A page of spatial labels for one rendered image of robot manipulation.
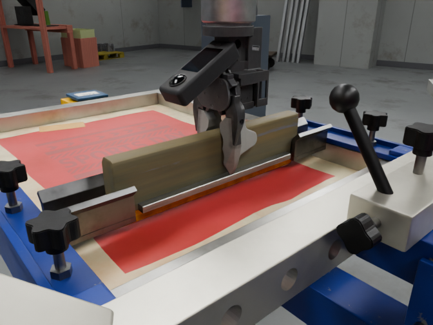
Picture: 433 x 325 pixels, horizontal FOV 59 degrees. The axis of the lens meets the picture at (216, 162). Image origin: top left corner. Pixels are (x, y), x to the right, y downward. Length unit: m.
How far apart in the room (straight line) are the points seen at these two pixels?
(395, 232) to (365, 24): 8.40
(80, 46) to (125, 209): 8.25
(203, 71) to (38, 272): 0.30
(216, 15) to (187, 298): 0.36
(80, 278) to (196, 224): 0.20
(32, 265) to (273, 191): 0.38
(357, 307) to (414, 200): 0.16
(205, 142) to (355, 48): 8.29
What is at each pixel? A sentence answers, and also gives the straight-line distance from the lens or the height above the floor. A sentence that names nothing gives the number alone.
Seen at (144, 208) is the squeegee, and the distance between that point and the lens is 0.51.
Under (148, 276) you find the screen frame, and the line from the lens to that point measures 0.40.
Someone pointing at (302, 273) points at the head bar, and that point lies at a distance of 0.37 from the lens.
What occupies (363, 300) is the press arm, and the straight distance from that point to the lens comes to 0.50.
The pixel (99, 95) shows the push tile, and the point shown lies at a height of 0.97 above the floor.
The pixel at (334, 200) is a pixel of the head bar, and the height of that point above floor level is 1.04.
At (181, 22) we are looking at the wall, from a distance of 11.89.
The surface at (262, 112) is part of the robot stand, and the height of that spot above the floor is 0.84.
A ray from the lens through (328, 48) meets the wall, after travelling 8.97.
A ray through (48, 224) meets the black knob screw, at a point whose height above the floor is 1.06.
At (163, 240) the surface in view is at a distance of 0.51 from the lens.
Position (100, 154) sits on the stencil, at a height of 0.96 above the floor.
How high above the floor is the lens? 1.24
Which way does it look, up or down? 22 degrees down
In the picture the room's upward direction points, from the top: straight up
